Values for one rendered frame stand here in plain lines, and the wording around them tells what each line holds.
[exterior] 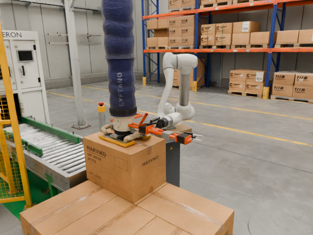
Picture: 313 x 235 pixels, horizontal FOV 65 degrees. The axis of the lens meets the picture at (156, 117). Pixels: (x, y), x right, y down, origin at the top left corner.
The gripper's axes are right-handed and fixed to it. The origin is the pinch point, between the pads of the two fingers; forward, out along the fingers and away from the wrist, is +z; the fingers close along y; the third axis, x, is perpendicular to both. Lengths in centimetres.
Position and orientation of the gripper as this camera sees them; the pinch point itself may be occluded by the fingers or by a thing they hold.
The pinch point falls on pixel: (147, 128)
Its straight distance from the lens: 188.5
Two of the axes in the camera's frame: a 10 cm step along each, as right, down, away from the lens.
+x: -7.6, -1.6, 6.3
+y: 0.2, 9.6, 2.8
